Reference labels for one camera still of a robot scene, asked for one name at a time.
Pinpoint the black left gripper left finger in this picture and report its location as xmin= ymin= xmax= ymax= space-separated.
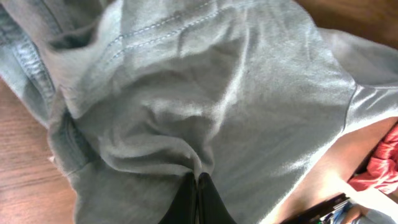
xmin=159 ymin=173 xmax=197 ymax=224

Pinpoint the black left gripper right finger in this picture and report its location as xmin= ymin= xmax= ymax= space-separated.
xmin=197 ymin=172 xmax=236 ymax=224

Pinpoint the light blue t-shirt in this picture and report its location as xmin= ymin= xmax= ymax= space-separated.
xmin=1 ymin=0 xmax=397 ymax=223

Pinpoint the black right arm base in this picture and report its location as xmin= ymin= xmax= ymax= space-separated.
xmin=281 ymin=194 xmax=350 ymax=224

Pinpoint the red printed t-shirt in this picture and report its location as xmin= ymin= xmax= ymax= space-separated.
xmin=348 ymin=124 xmax=397 ymax=194

